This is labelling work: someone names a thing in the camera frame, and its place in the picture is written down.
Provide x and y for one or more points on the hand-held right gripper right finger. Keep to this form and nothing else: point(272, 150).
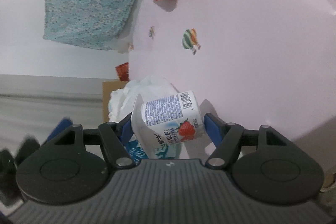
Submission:
point(212, 127)

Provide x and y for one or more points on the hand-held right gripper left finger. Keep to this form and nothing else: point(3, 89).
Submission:
point(123, 132)

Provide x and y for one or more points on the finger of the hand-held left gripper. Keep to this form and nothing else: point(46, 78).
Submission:
point(27, 148)
point(59, 128)

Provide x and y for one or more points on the brown cardboard box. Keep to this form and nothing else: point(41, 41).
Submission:
point(110, 90)

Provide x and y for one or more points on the white yoghurt cup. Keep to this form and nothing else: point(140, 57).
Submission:
point(168, 113)

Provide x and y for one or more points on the white plastic bag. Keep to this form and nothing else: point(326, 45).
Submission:
point(123, 100)

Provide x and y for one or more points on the red snack bag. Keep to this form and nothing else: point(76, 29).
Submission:
point(122, 71)

